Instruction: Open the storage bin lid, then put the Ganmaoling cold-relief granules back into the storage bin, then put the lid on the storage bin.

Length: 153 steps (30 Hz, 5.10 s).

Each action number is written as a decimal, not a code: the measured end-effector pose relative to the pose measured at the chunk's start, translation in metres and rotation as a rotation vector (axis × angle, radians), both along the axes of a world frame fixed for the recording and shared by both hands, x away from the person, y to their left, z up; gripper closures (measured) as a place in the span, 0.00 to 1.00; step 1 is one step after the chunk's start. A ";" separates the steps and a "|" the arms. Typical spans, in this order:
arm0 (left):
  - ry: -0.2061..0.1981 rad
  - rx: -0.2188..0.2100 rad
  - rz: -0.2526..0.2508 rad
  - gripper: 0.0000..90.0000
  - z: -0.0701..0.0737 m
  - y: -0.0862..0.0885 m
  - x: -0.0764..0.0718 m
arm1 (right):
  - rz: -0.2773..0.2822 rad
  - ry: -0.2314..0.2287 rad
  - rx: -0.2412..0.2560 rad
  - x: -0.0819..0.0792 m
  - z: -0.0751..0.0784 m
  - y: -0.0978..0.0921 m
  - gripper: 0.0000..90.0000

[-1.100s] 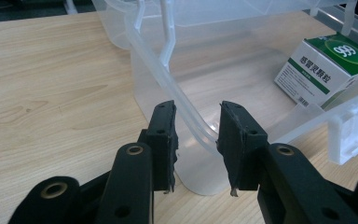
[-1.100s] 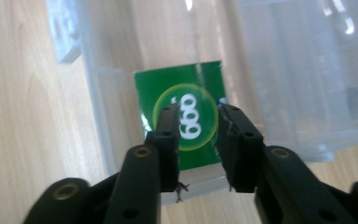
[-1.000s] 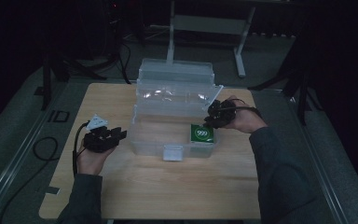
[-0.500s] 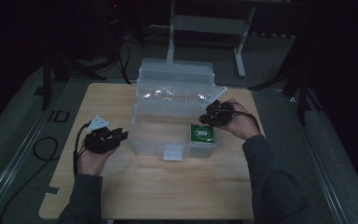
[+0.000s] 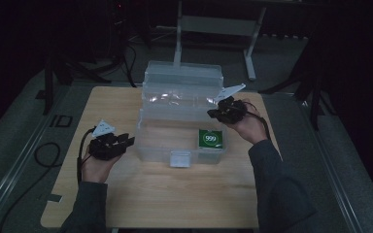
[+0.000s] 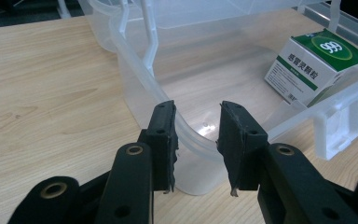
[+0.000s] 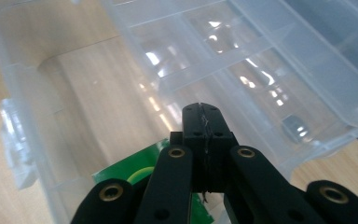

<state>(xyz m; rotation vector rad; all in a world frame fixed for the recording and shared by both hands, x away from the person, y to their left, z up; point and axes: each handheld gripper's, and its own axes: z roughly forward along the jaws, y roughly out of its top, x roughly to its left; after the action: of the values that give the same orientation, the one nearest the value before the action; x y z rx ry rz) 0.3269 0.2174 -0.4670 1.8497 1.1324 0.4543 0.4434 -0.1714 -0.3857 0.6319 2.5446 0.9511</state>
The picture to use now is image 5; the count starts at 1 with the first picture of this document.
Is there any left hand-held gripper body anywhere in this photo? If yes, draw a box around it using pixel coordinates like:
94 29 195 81
87 119 124 161

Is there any hand-held gripper cable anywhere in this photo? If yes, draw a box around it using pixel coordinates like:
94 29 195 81
76 127 96 185
244 101 271 140

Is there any person's right hand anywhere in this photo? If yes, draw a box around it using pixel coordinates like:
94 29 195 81
227 100 270 146

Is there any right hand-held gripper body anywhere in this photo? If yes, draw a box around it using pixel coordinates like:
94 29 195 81
214 83 250 124

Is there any black stand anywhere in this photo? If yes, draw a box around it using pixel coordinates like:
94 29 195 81
258 32 338 132
43 0 137 116

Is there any green cardboard box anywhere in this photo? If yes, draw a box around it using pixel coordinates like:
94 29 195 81
197 128 224 150

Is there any left hand-held gripper cable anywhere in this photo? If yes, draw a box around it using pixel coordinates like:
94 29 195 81
76 127 96 185

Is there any right hand-held gripper cable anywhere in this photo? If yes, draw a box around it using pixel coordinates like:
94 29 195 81
244 101 271 140

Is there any black floor cable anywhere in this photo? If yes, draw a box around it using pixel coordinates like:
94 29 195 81
0 142 62 233

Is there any person's left hand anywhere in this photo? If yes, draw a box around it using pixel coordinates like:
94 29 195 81
81 154 120 183

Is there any clear plastic storage box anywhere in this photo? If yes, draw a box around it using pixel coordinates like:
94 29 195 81
135 60 229 169

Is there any white metal stand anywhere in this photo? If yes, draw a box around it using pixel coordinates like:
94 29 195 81
171 0 268 82

